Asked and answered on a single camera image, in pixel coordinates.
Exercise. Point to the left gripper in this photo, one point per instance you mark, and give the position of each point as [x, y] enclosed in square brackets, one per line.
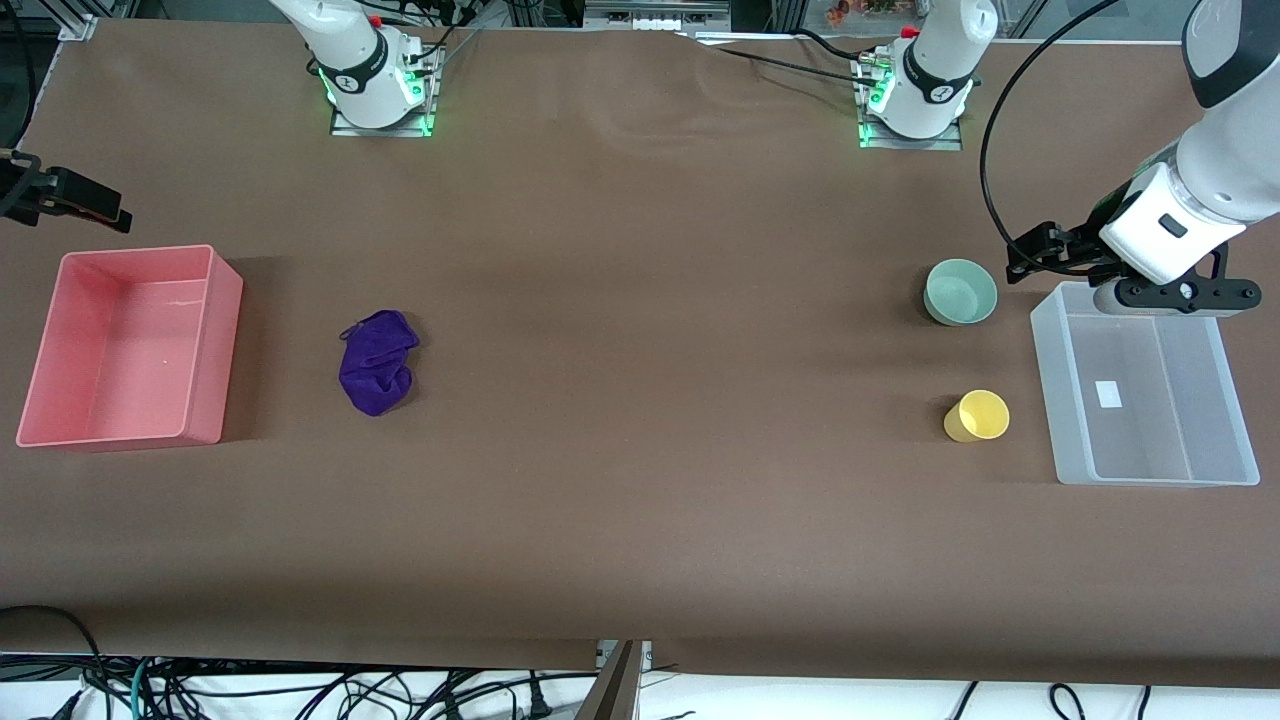
[1082, 243]

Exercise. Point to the white label sticker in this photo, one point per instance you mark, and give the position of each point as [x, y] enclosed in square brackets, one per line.
[1108, 394]

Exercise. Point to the light green bowl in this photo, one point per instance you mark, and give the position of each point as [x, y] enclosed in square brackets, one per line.
[960, 295]

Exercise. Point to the translucent plastic bin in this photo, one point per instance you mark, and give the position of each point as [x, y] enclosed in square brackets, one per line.
[1150, 430]

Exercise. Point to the purple cloth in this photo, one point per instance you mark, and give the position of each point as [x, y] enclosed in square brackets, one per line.
[375, 365]

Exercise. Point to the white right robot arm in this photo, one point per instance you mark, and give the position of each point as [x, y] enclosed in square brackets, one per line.
[350, 60]

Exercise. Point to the white power strip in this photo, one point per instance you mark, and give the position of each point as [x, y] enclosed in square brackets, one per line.
[655, 14]

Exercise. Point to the orange background objects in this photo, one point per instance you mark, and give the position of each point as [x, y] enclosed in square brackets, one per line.
[860, 8]

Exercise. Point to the yellow cup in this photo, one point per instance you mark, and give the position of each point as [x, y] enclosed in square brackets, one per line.
[982, 415]

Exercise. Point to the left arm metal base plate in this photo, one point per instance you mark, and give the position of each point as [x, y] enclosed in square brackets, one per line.
[945, 142]

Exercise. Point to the grey metal beam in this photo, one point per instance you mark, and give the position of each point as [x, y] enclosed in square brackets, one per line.
[615, 690]

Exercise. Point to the pink plastic bin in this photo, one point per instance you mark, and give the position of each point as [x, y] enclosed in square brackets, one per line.
[130, 350]

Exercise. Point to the metal table corner bracket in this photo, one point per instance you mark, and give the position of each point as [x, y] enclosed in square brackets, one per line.
[78, 28]

